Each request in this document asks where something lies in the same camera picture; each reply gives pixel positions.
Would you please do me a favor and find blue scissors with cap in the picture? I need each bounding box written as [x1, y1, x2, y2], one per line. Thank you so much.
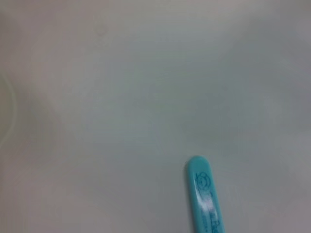
[184, 155, 226, 233]

